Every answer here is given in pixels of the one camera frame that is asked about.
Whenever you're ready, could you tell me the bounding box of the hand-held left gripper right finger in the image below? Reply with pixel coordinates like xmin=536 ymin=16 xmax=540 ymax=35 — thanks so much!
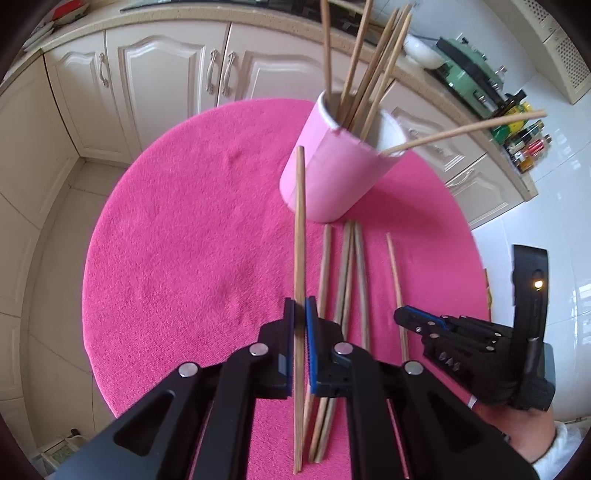
xmin=305 ymin=296 xmax=541 ymax=480

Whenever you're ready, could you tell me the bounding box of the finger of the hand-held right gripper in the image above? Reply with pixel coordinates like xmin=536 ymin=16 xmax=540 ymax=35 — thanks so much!
xmin=421 ymin=338 xmax=500 ymax=376
xmin=393 ymin=306 xmax=502 ymax=343

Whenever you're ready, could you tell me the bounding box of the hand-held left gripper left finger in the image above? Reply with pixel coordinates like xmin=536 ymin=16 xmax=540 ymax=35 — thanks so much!
xmin=51 ymin=298 xmax=296 ymax=480

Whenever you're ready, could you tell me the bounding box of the tan wooden chopstick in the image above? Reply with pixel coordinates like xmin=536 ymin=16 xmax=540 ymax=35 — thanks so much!
xmin=316 ymin=222 xmax=356 ymax=462
xmin=292 ymin=146 xmax=307 ymax=474
xmin=302 ymin=224 xmax=333 ymax=418
xmin=386 ymin=232 xmax=410 ymax=363
xmin=308 ymin=222 xmax=352 ymax=462
xmin=353 ymin=222 xmax=371 ymax=352

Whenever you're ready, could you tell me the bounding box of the pink cup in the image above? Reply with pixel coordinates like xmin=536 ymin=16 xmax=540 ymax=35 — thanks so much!
xmin=278 ymin=90 xmax=411 ymax=223

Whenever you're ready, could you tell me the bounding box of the bundle of chopsticks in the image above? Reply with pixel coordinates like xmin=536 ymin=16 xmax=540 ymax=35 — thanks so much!
xmin=320 ymin=0 xmax=548 ymax=155

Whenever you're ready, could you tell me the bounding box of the person's right forearm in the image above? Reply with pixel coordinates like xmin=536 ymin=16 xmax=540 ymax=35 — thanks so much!
xmin=529 ymin=418 xmax=585 ymax=469

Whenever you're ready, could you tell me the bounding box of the person's right hand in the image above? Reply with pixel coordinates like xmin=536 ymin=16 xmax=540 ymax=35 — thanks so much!
xmin=471 ymin=394 xmax=557 ymax=464

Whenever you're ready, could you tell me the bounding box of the pink tablecloth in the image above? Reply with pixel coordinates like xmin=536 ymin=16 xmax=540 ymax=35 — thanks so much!
xmin=82 ymin=99 xmax=491 ymax=480

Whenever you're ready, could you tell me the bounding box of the red label sauce bottle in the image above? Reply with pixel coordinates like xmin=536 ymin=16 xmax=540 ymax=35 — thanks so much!
xmin=512 ymin=134 xmax=552 ymax=160

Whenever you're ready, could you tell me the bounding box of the dark sauce bottle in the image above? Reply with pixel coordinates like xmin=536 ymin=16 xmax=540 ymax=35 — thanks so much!
xmin=505 ymin=121 xmax=543 ymax=151

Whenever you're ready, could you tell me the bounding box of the yellow green bottle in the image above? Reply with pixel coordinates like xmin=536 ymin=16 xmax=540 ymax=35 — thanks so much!
xmin=490 ymin=102 xmax=532 ymax=141

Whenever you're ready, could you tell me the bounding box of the dark glass bottle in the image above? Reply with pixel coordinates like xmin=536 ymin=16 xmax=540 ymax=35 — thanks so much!
xmin=494 ymin=90 xmax=527 ymax=116

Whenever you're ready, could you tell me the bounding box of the wide cream lattice-door cabinet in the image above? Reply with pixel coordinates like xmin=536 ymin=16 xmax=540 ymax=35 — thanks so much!
xmin=529 ymin=0 xmax=591 ymax=106

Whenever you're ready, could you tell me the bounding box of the green electric cooker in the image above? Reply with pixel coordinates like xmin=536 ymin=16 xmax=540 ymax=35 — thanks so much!
xmin=436 ymin=37 xmax=509 ymax=121

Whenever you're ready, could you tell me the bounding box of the white plastic basket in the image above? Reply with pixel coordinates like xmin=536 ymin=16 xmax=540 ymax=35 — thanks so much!
xmin=28 ymin=429 xmax=83 ymax=478

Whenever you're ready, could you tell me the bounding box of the white bowl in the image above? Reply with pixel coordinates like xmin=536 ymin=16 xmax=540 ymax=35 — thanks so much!
xmin=403 ymin=33 xmax=445 ymax=70

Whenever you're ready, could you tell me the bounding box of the beige kitchen countertop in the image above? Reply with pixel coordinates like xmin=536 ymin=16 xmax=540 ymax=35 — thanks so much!
xmin=0 ymin=0 xmax=540 ymax=200

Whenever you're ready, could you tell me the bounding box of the stack of ceramic bowls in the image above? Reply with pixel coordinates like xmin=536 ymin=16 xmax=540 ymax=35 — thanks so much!
xmin=21 ymin=11 xmax=56 ymax=51

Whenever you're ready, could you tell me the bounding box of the red container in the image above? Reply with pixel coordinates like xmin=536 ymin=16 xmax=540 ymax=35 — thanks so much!
xmin=51 ymin=0 xmax=86 ymax=21

